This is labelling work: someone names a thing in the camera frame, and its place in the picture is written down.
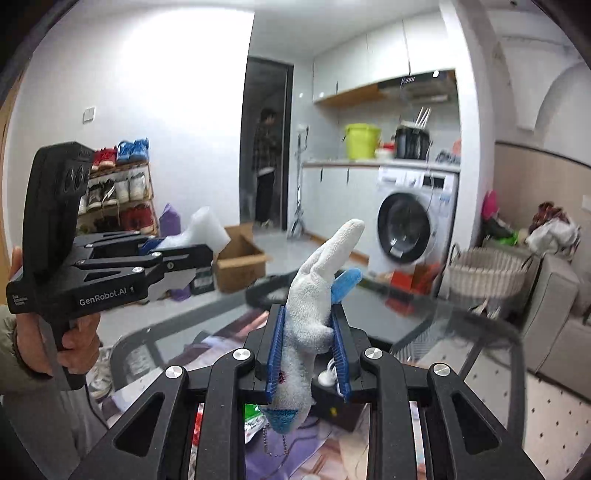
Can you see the shoe rack with shoes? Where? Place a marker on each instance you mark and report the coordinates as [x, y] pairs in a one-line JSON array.
[[134, 184]]

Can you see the wooden shoe rack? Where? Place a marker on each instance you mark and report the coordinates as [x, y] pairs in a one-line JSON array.
[[120, 167]]

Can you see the green carton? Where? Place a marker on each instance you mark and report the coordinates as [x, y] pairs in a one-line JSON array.
[[202, 281]]

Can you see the white bowl with red lid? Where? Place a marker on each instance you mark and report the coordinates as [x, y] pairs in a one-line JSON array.
[[384, 152]]

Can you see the open cardboard box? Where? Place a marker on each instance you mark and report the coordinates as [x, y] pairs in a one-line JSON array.
[[240, 272]]

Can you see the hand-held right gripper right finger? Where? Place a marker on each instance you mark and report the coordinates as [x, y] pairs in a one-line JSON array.
[[340, 355]]

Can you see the white and blue plush shark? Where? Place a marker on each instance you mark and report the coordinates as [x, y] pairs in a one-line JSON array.
[[304, 318]]

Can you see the green plastic bag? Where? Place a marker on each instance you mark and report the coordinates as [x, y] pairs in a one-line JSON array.
[[503, 237]]

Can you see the person's left hand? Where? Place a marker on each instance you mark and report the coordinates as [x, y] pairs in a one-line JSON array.
[[32, 346]]

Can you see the black rice cooker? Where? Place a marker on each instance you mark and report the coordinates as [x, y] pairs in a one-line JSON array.
[[412, 143]]

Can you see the white foam wrap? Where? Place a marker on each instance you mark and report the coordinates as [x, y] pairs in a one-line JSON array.
[[203, 226]]

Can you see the white base cabinet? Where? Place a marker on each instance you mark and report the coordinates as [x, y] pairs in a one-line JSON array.
[[332, 198]]

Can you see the white washing machine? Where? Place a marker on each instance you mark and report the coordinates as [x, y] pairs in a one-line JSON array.
[[415, 194]]

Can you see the wicker laundry basket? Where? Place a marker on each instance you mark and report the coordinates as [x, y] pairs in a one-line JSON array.
[[485, 277]]

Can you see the black box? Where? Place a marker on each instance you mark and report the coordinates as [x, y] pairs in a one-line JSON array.
[[341, 413]]

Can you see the person's grey clothing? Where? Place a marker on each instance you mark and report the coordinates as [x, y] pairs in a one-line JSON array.
[[41, 438]]

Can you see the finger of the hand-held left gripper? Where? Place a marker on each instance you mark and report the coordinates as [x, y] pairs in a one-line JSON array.
[[148, 248], [184, 258]]

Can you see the grey sofa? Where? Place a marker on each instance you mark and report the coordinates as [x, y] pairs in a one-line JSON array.
[[558, 314]]

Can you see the white wall switch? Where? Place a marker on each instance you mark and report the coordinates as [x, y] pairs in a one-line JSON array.
[[89, 114]]

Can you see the green plastic bucket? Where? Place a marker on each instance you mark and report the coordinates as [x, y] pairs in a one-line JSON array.
[[362, 143]]

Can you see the purple bag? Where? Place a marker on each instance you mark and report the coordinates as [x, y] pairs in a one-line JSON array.
[[171, 221]]

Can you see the red storage box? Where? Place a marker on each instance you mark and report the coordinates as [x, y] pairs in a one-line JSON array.
[[401, 284]]

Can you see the flat mop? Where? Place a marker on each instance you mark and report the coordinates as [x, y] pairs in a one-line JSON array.
[[300, 184]]

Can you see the pile of clothes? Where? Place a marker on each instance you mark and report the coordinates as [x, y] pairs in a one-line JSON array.
[[554, 230]]

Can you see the range hood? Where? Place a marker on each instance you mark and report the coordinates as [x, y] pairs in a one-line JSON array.
[[415, 85]]

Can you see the person's left forearm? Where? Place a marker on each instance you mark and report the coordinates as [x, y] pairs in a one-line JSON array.
[[7, 350]]

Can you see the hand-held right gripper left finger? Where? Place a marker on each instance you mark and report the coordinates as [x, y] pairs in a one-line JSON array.
[[277, 350]]

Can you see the green and white packet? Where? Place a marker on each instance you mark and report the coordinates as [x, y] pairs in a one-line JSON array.
[[254, 422]]

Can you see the red paper bag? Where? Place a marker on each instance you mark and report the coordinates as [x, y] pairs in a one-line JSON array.
[[425, 277]]

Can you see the white wall cabinets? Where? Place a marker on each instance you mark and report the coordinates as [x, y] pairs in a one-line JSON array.
[[351, 60]]

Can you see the pink plastic item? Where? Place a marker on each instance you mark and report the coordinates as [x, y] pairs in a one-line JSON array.
[[490, 205]]

